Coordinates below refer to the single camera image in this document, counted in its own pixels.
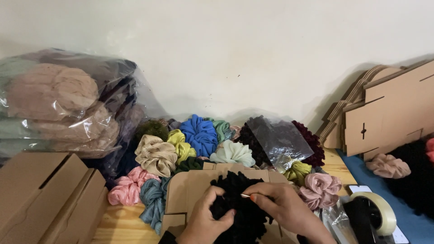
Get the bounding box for person's right hand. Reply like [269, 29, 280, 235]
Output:
[242, 183, 337, 244]

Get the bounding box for person's left hand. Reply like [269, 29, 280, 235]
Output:
[176, 185, 236, 244]

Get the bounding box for black fluffy scrunchie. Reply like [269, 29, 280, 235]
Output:
[209, 171, 274, 244]

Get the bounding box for flat brown cardboard box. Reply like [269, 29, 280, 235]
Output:
[160, 162, 300, 244]

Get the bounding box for empty clear plastic wrapper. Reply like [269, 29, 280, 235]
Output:
[314, 199, 360, 244]

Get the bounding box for black tape dispenser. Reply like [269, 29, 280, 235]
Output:
[342, 197, 382, 244]

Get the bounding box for small clear bag dark scrunchies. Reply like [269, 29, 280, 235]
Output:
[245, 115, 314, 174]

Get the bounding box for heap of coloured scrunchies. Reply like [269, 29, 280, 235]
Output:
[107, 114, 343, 235]

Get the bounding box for clear packing tape roll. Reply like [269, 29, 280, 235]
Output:
[349, 191, 397, 237]

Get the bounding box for dusty pink scrunchie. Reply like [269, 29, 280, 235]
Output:
[366, 153, 411, 179]

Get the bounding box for folded brown cardboard box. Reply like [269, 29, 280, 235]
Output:
[38, 168, 109, 244]
[0, 151, 89, 244]

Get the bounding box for blue mat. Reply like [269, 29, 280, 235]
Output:
[336, 148, 434, 244]

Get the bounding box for heap of black fabric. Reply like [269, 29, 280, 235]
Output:
[382, 138, 434, 220]

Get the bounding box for stack of flat cardboard cutouts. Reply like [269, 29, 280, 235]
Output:
[315, 59, 434, 162]

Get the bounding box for large clear bag of scrunchies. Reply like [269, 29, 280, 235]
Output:
[0, 47, 167, 188]

